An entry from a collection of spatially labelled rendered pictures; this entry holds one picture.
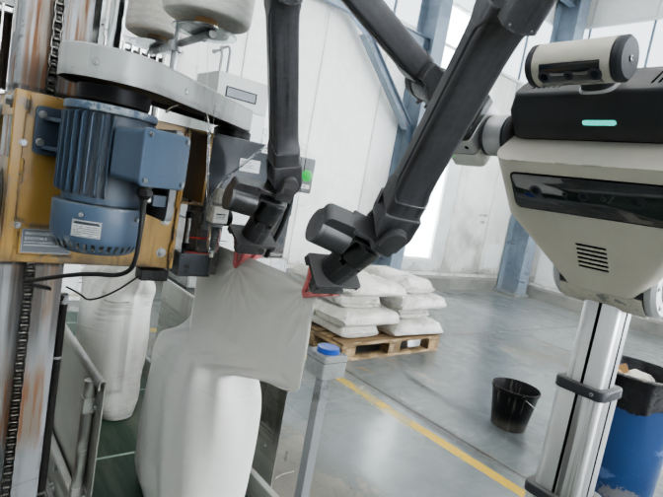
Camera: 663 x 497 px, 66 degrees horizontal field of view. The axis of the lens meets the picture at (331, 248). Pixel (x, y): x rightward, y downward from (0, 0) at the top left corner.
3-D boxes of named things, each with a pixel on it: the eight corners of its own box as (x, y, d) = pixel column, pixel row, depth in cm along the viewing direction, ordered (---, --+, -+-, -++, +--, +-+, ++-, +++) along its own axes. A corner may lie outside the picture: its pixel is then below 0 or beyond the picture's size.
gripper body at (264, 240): (225, 229, 111) (239, 204, 108) (263, 233, 118) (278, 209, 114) (235, 250, 108) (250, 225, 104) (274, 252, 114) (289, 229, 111)
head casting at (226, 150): (284, 258, 131) (304, 143, 128) (195, 252, 116) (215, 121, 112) (231, 237, 154) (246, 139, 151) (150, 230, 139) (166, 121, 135)
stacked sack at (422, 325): (445, 338, 461) (448, 321, 459) (394, 341, 419) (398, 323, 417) (410, 323, 493) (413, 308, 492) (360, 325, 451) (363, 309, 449)
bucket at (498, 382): (541, 432, 319) (551, 393, 316) (515, 441, 300) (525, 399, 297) (500, 411, 342) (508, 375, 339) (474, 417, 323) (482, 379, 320)
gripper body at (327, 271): (301, 257, 89) (326, 236, 84) (345, 260, 95) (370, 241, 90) (310, 291, 86) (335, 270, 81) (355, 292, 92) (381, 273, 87)
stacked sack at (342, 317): (402, 327, 421) (405, 311, 419) (343, 331, 377) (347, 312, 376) (366, 313, 452) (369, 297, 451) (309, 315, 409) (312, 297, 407)
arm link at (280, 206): (291, 208, 106) (286, 192, 110) (261, 199, 102) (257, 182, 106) (276, 232, 109) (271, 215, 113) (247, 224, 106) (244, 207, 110)
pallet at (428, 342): (436, 349, 462) (440, 335, 460) (339, 362, 383) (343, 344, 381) (374, 322, 523) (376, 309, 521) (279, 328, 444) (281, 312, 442)
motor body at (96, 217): (152, 260, 89) (172, 118, 86) (55, 255, 80) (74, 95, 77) (125, 244, 101) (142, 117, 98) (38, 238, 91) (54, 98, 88)
